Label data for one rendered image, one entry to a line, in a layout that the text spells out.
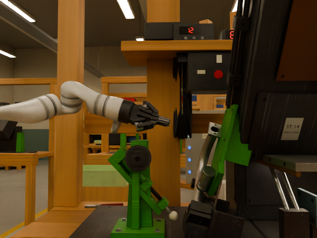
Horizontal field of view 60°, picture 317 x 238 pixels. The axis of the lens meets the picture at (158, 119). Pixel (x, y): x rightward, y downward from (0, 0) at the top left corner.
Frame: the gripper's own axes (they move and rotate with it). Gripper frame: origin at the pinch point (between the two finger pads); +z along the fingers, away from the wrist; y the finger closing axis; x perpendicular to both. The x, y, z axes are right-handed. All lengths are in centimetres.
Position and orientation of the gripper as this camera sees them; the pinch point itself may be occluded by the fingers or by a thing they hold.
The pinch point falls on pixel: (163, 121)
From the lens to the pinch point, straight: 87.8
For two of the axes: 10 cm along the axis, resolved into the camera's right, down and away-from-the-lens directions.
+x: -1.4, 7.1, 6.9
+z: 9.7, 2.5, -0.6
